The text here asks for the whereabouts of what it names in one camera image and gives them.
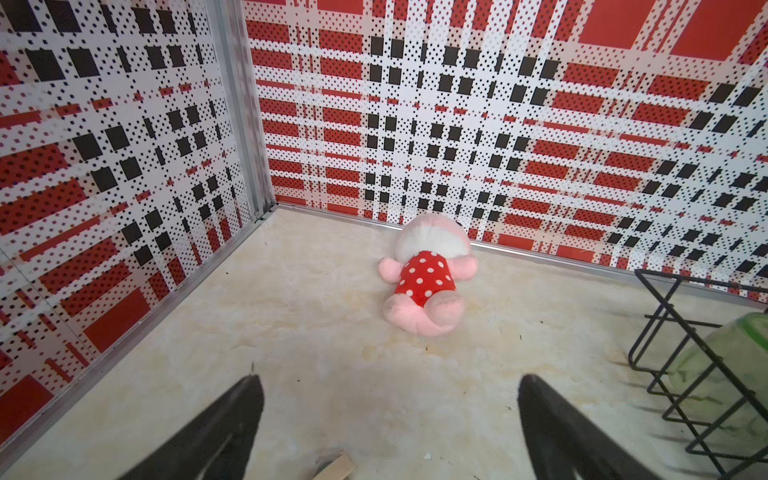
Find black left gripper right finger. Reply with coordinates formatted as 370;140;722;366
518;374;657;480

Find black wire dish rack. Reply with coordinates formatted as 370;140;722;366
628;269;767;479

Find bright green plastic cup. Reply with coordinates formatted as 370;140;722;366
667;312;767;445

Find pink plush toy polka dress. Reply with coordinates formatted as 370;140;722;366
378;213;478;337

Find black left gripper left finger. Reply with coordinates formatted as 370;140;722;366
122;375;265;479

